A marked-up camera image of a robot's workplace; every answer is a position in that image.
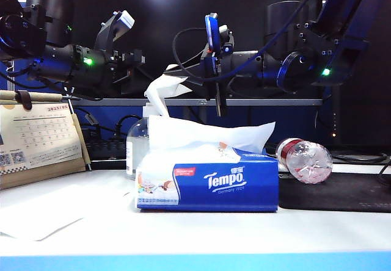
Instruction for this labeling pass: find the black desk cable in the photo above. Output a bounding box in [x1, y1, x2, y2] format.
[331, 151, 391, 186]

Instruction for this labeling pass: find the wooden pen with brown strap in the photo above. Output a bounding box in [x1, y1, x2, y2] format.
[0, 90, 81, 110]

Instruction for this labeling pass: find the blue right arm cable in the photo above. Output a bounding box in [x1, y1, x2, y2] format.
[212, 0, 335, 81]

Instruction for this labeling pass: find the black cable with ferrite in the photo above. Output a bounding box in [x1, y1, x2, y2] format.
[75, 107, 143, 137]

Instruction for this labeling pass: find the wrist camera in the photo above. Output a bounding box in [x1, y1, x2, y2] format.
[118, 10, 136, 30]
[204, 12, 221, 54]

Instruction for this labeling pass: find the black keyboard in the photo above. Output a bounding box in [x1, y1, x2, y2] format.
[84, 139, 128, 162]

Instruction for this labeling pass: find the black right camera cable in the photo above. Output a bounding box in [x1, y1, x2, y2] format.
[172, 27, 214, 81]

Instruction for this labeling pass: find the black HSD monitor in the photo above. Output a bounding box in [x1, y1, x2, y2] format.
[329, 0, 391, 154]

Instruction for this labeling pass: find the metal calendar stand rod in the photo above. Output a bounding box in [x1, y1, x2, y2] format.
[63, 87, 92, 172]

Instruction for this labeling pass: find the beige desk calendar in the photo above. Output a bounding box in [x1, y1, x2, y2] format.
[0, 101, 88, 191]

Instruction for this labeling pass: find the white facial tissue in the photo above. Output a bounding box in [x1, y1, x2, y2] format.
[148, 115, 277, 157]
[143, 64, 194, 118]

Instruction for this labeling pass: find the black mouse mat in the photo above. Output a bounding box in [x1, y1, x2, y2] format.
[277, 172, 391, 213]

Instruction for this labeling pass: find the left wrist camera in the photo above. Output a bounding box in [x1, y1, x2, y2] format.
[118, 10, 136, 30]

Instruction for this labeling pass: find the red-capped plastic water bottle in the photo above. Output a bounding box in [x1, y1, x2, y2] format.
[274, 137, 334, 186]

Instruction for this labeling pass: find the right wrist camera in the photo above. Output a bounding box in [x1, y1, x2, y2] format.
[204, 12, 221, 54]

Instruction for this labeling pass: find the flat white paper sheet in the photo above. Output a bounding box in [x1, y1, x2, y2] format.
[0, 184, 132, 242]

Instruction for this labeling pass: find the large black monitor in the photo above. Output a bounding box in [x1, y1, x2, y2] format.
[60, 0, 323, 107]

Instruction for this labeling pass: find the black left camera bracket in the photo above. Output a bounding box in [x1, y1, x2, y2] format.
[94, 12, 123, 54]

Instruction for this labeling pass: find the clear alcohol pump bottle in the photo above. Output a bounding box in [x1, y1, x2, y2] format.
[126, 102, 167, 180]

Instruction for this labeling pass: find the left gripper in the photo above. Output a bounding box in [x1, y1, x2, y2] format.
[105, 48, 146, 96]

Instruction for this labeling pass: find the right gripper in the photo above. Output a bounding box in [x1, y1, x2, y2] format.
[163, 31, 236, 118]

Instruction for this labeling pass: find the blue Tempo tissue pack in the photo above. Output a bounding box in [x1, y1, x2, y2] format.
[134, 144, 279, 214]

